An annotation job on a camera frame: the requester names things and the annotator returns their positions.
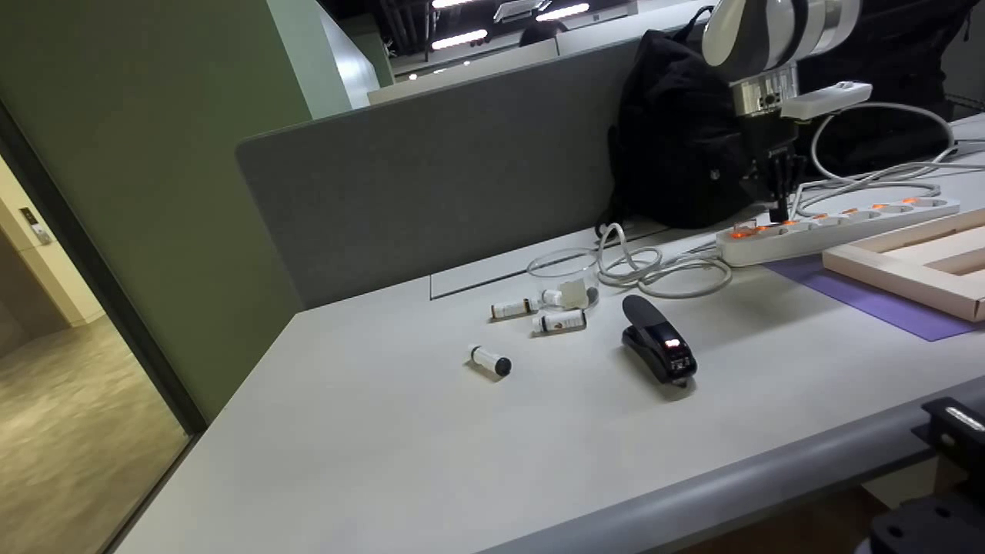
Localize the white power cable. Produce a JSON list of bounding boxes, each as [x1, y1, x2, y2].
[[795, 99, 985, 211]]

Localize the white power strip adapter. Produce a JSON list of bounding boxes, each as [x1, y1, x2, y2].
[[714, 197, 959, 269]]

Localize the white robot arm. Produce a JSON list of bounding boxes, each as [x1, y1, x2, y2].
[[702, 0, 870, 223]]

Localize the wooden tray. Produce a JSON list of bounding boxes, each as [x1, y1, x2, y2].
[[822, 211, 985, 323]]

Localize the white vial black cap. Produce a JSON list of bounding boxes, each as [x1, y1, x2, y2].
[[466, 346, 509, 379]]

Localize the black stapler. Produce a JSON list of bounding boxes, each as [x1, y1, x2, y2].
[[620, 296, 696, 386]]

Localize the small white vial middle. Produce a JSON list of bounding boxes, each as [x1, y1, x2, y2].
[[534, 312, 586, 336]]

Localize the purple mat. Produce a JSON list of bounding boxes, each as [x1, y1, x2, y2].
[[768, 255, 973, 343]]

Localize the small white vial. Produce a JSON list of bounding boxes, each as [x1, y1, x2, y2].
[[488, 300, 534, 319], [534, 312, 586, 336]]

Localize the thin grey cable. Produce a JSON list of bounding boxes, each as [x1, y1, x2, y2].
[[524, 218, 739, 306]]

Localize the small white cup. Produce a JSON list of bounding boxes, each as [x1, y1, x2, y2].
[[542, 276, 596, 312]]

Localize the small white vial left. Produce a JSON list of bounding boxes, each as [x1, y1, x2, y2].
[[488, 300, 534, 319]]

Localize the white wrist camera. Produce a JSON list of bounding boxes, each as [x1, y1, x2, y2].
[[780, 79, 870, 119]]

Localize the black backpack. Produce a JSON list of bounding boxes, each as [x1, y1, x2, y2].
[[605, 7, 776, 229]]

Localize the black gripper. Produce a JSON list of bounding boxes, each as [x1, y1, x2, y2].
[[741, 115, 798, 224]]

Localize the grey desk partition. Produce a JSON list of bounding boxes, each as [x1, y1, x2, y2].
[[236, 46, 633, 308]]

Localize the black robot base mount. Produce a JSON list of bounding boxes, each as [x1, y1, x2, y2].
[[854, 396, 985, 554]]

